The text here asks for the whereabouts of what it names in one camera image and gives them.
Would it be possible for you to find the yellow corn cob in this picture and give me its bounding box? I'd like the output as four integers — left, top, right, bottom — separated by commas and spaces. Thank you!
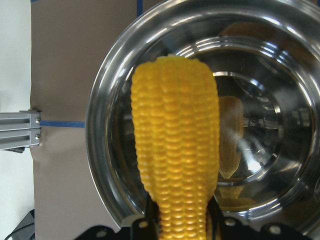
130, 55, 220, 240

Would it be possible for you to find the pale green cooking pot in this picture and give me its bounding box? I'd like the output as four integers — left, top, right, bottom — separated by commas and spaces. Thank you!
85, 0, 320, 240

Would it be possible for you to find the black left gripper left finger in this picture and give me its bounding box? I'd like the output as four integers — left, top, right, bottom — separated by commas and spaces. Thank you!
76, 197, 160, 240

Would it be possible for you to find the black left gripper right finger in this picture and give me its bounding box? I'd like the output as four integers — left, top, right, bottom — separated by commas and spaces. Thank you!
207, 194, 320, 240

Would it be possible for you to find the aluminium frame post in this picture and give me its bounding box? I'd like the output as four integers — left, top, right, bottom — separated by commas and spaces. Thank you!
0, 110, 41, 153

